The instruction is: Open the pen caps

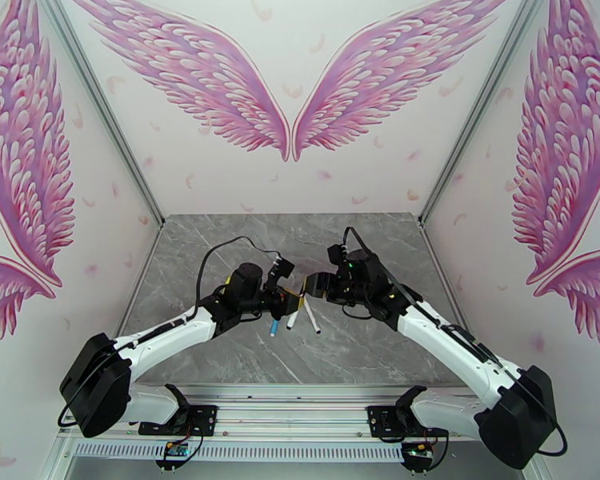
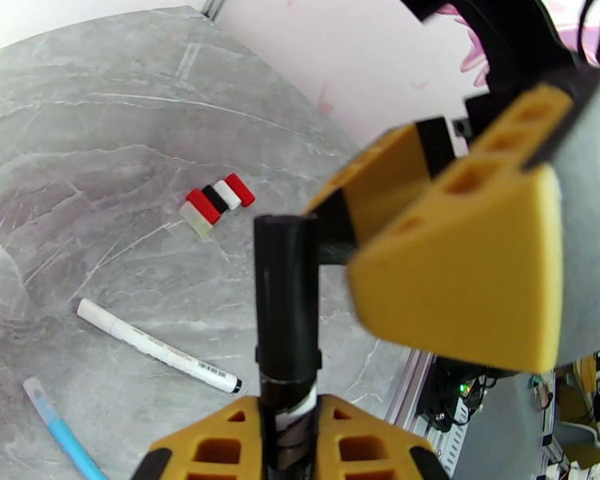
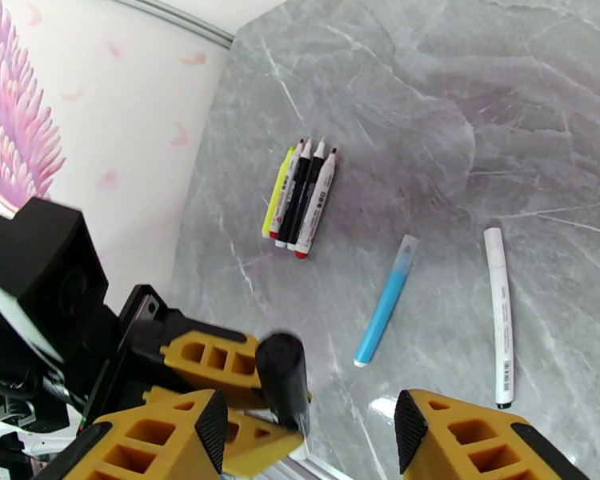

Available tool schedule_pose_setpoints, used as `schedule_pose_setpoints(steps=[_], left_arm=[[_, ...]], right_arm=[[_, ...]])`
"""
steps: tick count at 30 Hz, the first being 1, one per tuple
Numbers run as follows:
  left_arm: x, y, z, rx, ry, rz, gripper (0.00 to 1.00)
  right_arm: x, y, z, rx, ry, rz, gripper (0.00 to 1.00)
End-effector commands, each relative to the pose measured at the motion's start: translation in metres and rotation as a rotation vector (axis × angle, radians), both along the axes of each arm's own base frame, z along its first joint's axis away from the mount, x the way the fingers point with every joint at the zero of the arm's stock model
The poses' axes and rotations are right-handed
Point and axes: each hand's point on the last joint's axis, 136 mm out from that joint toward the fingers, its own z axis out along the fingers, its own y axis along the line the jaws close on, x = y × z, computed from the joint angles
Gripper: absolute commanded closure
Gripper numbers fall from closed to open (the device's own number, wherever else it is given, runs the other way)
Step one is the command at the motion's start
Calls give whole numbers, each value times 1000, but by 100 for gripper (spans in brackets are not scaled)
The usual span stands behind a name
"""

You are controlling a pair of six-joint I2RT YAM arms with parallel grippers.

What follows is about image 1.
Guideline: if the aluminium mounting rail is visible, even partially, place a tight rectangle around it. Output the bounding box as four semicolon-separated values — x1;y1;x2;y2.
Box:
58;384;534;442

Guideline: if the small green circuit board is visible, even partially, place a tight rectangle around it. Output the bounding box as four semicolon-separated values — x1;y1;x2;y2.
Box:
399;441;438;472
154;441;201;470

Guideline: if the white slotted cable duct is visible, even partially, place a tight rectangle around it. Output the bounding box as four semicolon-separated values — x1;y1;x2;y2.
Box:
72;439;412;463

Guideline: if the aluminium frame post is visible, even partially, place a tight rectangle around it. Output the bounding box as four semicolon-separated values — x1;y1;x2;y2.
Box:
34;0;166;230
418;0;551;230

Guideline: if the aluminium table edge strip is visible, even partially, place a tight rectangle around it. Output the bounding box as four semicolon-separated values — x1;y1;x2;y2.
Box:
419;223;454;314
114;223;166;340

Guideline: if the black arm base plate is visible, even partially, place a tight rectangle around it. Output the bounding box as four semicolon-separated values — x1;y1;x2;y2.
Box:
138;404;218;437
367;404;449;440

